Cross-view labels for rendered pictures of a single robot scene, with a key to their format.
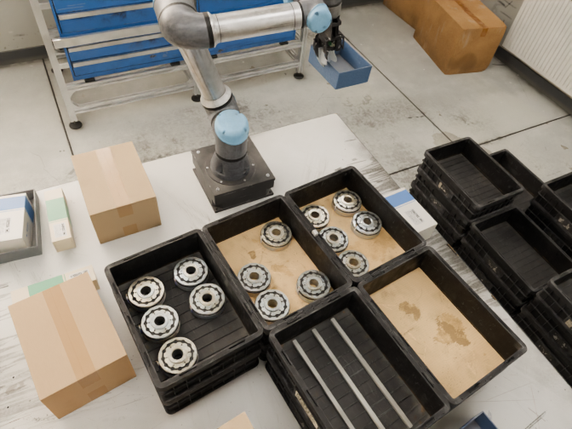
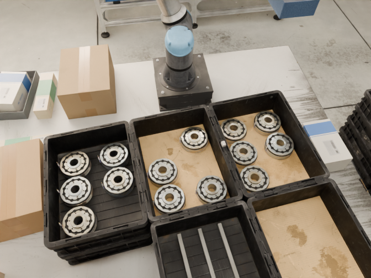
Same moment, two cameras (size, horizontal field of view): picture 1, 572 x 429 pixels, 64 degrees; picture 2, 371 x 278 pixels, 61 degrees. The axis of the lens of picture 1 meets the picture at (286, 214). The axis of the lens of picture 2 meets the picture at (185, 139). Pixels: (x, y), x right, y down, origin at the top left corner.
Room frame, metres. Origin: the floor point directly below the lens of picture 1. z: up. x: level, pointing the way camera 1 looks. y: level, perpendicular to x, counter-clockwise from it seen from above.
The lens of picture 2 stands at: (0.28, -0.22, 1.82)
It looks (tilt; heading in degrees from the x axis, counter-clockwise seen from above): 55 degrees down; 24
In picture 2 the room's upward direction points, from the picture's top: straight up
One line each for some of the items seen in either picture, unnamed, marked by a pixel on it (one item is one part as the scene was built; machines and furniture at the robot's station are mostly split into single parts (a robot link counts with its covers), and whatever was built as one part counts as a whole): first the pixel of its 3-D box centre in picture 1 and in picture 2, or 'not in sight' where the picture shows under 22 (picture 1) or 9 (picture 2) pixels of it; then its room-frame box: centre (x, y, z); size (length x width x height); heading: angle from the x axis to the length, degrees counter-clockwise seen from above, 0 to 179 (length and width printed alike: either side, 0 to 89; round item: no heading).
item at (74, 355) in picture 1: (73, 341); (17, 189); (0.48, 0.54, 0.78); 0.30 x 0.22 x 0.16; 40
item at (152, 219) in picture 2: (274, 256); (181, 157); (0.78, 0.01, 0.92); 0.40 x 0.30 x 0.02; 39
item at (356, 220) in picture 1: (367, 222); (280, 143); (1.01, -0.28, 0.86); 0.10 x 0.10 x 0.01
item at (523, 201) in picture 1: (502, 191); not in sight; (1.88, -1.20, 0.26); 0.40 x 0.30 x 0.23; 33
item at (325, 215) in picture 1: (314, 215); (233, 128); (1.01, -0.10, 0.86); 0.10 x 0.10 x 0.01
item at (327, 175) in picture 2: (352, 220); (264, 139); (0.96, -0.22, 0.92); 0.40 x 0.30 x 0.02; 39
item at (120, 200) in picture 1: (117, 191); (88, 80); (1.06, 0.62, 0.78); 0.30 x 0.22 x 0.16; 34
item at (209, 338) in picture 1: (183, 309); (95, 184); (0.59, 0.25, 0.87); 0.40 x 0.30 x 0.11; 39
